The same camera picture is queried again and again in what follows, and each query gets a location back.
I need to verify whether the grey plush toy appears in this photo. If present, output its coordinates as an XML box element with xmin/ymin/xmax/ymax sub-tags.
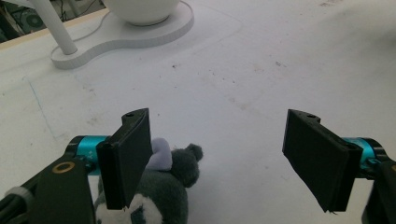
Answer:
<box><xmin>93</xmin><ymin>137</ymin><xmax>205</xmax><ymax>224</ymax></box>

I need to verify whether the white lamp cable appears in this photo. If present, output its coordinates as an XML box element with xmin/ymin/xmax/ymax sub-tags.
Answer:
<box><xmin>72</xmin><ymin>10</ymin><xmax>112</xmax><ymax>43</ymax></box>

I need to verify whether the white lamp stand base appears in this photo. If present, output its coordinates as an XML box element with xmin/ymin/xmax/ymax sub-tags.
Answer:
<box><xmin>28</xmin><ymin>0</ymin><xmax>195</xmax><ymax>70</ymax></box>

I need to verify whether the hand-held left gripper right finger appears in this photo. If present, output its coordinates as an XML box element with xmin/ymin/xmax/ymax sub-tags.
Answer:
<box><xmin>281</xmin><ymin>108</ymin><xmax>390</xmax><ymax>213</ymax></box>

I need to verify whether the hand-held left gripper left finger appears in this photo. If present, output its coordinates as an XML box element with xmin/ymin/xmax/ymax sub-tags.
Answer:
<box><xmin>64</xmin><ymin>107</ymin><xmax>154</xmax><ymax>211</ymax></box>

